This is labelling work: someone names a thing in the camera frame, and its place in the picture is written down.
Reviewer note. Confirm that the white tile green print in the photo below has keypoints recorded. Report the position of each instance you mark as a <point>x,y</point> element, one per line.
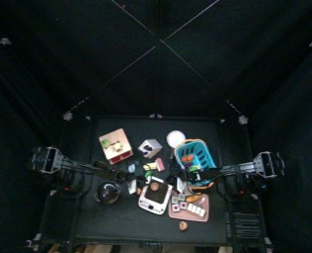
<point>174,200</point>
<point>181,196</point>

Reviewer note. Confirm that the pink block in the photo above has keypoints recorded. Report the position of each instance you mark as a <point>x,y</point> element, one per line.
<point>160,164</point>

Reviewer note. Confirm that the white tile red print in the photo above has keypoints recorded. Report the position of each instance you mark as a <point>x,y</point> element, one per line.
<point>184,205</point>
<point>176,207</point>

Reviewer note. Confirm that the pale yellow block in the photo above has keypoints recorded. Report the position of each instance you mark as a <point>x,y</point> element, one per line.
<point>150,166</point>

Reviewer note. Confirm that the green toy vegetable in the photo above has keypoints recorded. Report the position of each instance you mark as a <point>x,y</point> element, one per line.
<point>193,168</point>

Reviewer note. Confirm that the brown toy egg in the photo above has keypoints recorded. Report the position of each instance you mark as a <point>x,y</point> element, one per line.
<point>154,186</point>

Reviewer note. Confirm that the black label with white text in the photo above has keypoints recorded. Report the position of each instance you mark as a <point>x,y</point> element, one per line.
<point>247,225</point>

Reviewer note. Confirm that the brown toy cookie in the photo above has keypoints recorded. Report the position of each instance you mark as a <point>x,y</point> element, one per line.
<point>184,225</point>

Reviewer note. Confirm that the orange toy food piece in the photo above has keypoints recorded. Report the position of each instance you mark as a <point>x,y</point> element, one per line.
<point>140,190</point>

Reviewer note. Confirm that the yellow orange toy banana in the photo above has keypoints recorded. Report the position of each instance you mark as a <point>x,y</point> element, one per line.
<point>193,198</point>

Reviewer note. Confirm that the pink picture book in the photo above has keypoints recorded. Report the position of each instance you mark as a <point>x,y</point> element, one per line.
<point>116,146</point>

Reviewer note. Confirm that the yellow toy piece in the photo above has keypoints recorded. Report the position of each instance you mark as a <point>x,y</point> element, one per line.
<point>117,147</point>

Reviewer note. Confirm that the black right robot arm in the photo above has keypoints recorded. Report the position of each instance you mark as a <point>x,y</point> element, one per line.
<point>237,169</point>

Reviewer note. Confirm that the white ball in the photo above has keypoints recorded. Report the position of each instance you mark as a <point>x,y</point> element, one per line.
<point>176,138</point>

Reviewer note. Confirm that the orange red toy food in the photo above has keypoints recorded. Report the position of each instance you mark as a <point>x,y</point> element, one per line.
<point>186,158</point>

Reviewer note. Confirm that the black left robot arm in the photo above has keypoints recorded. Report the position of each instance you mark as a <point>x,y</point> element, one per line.
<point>84,167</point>

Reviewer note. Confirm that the grey shape sorter cube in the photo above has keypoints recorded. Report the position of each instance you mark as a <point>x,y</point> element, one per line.
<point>150,148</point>

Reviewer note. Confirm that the white toy scale black top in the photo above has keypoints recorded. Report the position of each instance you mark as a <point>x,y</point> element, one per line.
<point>156,197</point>

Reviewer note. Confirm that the black toy pot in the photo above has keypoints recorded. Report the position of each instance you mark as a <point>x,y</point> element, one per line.
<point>108,193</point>

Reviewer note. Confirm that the pink tray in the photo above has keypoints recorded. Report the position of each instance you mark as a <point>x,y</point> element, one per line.
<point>186,215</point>

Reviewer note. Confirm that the green toy piece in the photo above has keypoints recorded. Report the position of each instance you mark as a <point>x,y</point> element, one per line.
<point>105,143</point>

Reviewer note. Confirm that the light blue toy piece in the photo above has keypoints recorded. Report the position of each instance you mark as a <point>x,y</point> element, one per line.
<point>132,168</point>

